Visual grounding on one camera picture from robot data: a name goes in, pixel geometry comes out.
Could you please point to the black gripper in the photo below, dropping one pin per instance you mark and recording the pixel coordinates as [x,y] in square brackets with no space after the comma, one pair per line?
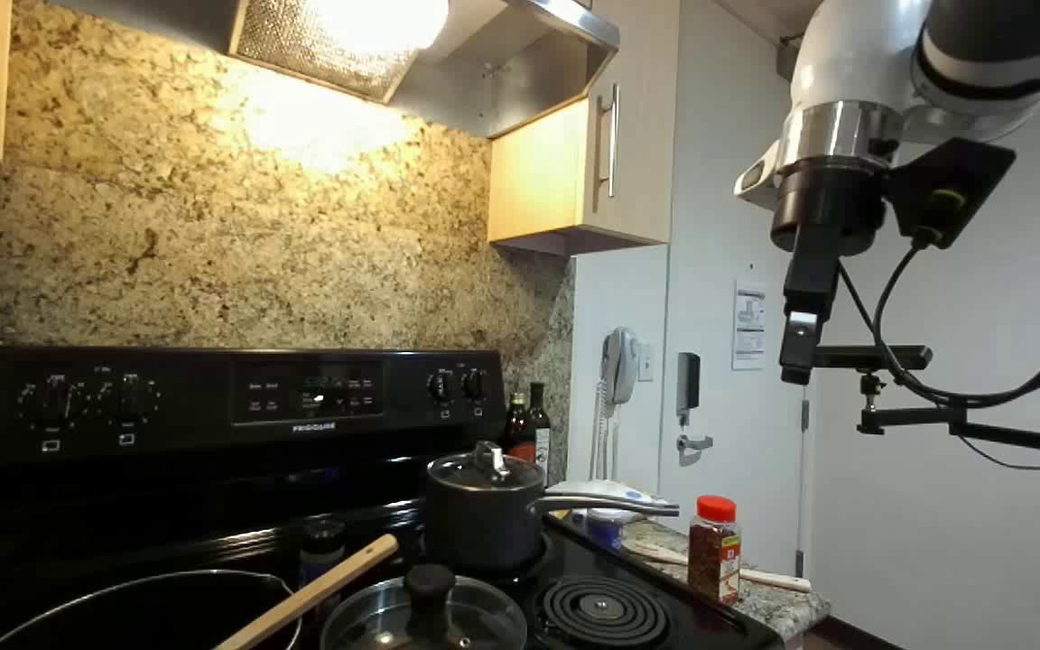
[845,205]

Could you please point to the blue jar with white lid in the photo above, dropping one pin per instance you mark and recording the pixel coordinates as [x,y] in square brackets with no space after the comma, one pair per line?
[604,529]

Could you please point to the glass lid with black knob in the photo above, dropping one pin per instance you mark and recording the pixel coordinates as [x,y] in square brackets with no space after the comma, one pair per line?
[425,618]

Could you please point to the black electric stove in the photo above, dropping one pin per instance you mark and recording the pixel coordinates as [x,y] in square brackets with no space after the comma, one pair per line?
[183,482]

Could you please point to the paper notice on door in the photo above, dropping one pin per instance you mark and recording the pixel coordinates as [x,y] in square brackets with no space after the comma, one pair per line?
[748,330]

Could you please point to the white door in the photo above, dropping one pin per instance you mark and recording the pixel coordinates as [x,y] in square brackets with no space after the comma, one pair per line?
[714,182]

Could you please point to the grey door closer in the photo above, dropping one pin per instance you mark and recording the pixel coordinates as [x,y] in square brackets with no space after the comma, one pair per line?
[788,55]

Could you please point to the red capped spice jar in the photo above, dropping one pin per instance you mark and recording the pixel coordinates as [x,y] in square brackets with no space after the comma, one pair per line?
[717,554]

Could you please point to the tall dark bottle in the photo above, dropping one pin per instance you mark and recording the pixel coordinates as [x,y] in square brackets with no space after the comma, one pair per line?
[541,422]

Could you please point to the dark bottle with red label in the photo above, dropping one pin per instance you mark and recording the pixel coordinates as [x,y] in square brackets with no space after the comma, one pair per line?
[518,436]

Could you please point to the steel range hood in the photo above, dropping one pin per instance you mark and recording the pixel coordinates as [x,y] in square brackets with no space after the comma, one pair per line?
[484,75]

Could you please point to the black coil burner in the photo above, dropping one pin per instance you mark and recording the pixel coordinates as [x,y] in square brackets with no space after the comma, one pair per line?
[604,617]

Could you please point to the dark jar with blue label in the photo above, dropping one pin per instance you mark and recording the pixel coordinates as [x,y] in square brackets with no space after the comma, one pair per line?
[324,548]

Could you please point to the wooden spoon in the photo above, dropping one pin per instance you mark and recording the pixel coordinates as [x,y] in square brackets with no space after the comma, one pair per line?
[317,591]

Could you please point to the large dark pan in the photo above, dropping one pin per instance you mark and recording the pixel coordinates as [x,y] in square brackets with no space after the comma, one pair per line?
[126,617]

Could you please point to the black stereo camera bar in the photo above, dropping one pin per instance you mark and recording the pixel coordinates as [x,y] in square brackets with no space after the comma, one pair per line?
[874,359]

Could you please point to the black wall box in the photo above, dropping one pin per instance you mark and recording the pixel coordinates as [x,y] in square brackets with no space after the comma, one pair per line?
[693,380]

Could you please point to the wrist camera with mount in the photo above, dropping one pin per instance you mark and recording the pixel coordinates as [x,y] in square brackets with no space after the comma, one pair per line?
[949,182]

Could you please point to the white wall phone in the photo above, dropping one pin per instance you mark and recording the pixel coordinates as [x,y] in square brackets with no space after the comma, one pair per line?
[620,366]

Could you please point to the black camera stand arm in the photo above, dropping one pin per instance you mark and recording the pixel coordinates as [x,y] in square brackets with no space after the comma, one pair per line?
[1028,436]

